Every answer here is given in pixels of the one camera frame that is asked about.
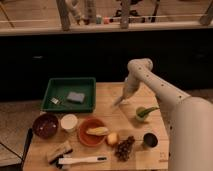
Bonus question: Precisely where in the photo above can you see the grey-blue towel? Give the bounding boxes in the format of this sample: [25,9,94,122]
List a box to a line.
[113,97,123,106]

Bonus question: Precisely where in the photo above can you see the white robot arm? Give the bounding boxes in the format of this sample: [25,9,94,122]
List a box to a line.
[122,58,213,171]

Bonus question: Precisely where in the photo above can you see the light green cup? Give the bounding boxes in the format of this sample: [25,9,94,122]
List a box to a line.
[135,107,148,122]

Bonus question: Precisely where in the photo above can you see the yellow corn cob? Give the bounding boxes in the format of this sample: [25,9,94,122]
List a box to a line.
[86,127,109,136]

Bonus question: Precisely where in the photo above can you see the yellow apple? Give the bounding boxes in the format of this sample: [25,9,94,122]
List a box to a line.
[106,132,119,146]

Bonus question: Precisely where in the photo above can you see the grey sponge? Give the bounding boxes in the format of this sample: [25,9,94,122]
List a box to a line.
[67,92,85,103]

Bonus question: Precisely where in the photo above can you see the dark green cup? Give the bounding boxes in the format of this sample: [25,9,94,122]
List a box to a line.
[142,133,158,149]

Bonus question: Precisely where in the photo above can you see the orange plate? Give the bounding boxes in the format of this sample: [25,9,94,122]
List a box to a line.
[77,118,109,147]

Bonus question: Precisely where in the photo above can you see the purple grape bunch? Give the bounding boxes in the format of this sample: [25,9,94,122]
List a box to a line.
[115,136,135,162]

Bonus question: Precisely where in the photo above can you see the green plastic tray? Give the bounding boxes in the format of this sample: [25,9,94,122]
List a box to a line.
[41,77,96,113]

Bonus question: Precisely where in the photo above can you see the white cup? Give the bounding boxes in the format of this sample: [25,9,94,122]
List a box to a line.
[60,114,78,133]

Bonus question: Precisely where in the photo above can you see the dark red bowl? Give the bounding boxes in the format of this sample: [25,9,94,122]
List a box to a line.
[32,114,58,139]

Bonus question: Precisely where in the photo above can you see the white black-tipped brush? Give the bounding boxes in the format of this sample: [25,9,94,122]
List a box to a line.
[59,156,107,165]

